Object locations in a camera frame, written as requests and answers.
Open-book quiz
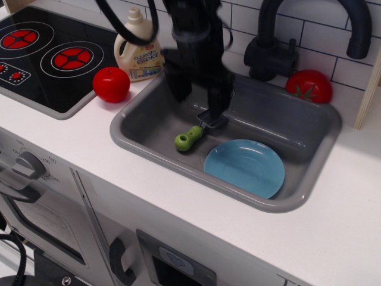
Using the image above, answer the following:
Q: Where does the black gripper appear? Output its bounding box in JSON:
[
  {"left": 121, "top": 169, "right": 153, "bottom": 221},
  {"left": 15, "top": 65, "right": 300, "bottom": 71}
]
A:
[{"left": 162, "top": 29, "right": 235, "bottom": 119}]

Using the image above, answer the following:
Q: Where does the green handled grey spatula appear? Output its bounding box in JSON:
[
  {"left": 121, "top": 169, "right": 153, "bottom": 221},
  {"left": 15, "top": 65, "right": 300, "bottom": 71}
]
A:
[{"left": 174, "top": 110, "right": 228, "bottom": 152}]

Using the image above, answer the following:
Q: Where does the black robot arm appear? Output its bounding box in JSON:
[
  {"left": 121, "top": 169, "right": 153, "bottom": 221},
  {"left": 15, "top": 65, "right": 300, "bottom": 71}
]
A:
[{"left": 162, "top": 1, "right": 235, "bottom": 120}]

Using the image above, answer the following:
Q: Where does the grey plastic sink basin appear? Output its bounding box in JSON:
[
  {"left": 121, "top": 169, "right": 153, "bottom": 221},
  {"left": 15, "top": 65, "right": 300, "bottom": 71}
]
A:
[{"left": 110, "top": 75, "right": 342, "bottom": 213}]

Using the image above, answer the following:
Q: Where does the blue plate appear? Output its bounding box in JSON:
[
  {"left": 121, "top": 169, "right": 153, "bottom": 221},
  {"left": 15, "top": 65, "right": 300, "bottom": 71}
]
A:
[{"left": 204, "top": 139, "right": 285, "bottom": 199}]

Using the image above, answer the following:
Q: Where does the cream cleanser bottle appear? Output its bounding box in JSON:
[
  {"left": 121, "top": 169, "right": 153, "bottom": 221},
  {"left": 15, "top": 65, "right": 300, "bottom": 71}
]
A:
[{"left": 114, "top": 7, "right": 164, "bottom": 82}]

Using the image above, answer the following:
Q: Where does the dark grey faucet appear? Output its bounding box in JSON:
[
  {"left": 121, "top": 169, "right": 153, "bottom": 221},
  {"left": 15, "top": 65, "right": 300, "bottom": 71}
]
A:
[{"left": 244, "top": 0, "right": 372, "bottom": 81}]

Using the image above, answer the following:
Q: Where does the red toy apple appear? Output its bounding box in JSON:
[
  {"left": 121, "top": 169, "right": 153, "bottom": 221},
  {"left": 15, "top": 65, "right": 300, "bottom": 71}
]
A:
[{"left": 92, "top": 67, "right": 130, "bottom": 103}]

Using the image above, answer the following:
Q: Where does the red toy tomato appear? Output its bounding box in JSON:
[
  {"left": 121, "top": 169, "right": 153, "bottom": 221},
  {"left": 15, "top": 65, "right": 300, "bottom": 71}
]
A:
[{"left": 285, "top": 70, "right": 333, "bottom": 104}]

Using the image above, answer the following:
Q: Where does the black toy stovetop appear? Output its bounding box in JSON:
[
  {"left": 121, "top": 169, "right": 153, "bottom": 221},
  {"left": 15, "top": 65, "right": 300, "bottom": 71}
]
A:
[{"left": 1, "top": 6, "right": 117, "bottom": 120}]

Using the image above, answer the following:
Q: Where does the grey dishwasher panel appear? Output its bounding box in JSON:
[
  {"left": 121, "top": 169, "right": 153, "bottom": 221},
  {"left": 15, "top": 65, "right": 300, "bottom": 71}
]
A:
[{"left": 136, "top": 229, "right": 217, "bottom": 286}]

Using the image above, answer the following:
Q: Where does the grey oven knob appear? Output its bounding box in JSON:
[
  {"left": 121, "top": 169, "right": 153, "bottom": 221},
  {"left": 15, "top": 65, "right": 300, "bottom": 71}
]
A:
[{"left": 12, "top": 152, "right": 46, "bottom": 179}]

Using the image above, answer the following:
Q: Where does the white oven door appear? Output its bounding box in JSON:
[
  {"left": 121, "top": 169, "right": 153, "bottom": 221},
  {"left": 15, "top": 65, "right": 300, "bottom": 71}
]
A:
[{"left": 1, "top": 169, "right": 115, "bottom": 285}]

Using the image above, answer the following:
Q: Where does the black braided cable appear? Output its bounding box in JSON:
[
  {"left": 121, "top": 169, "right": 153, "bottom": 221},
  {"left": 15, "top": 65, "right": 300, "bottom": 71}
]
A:
[{"left": 94, "top": 0, "right": 160, "bottom": 45}]

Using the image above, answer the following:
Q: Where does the wooden side post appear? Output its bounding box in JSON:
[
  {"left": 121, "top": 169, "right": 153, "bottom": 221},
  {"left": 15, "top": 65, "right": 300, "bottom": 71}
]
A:
[{"left": 354, "top": 49, "right": 380, "bottom": 130}]

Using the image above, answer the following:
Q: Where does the dark grey cabinet handle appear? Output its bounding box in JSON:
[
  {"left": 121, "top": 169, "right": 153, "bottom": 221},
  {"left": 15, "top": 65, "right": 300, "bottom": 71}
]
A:
[{"left": 109, "top": 238, "right": 136, "bottom": 286}]

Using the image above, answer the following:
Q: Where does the grey oven door handle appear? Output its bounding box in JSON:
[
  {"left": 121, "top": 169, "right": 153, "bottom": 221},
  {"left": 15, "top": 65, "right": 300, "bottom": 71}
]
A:
[{"left": 1, "top": 165, "right": 41, "bottom": 203}]

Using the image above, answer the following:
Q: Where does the black foreground cable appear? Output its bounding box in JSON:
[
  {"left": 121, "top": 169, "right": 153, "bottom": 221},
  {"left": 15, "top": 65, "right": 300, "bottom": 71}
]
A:
[{"left": 0, "top": 234, "right": 28, "bottom": 286}]

